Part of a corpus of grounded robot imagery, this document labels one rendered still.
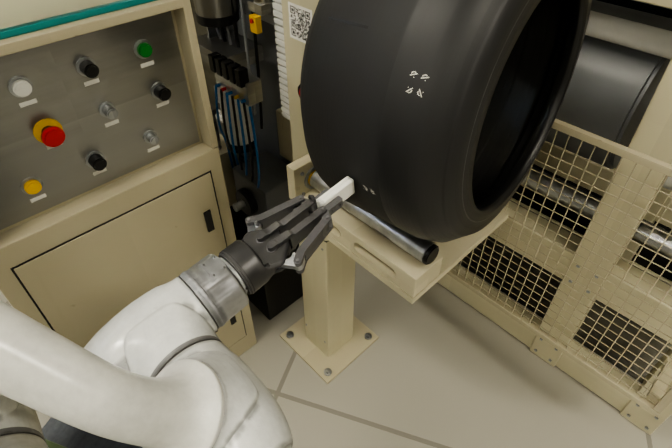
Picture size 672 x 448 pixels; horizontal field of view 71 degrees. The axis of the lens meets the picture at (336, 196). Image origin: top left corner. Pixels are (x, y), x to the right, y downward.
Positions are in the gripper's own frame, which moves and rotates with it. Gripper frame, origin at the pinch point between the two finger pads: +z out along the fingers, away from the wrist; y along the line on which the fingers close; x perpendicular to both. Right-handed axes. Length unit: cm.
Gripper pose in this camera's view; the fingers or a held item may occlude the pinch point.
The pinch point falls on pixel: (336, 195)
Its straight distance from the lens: 74.8
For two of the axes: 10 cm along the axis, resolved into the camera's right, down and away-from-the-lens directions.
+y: -6.9, -4.7, 5.5
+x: 1.0, 6.9, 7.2
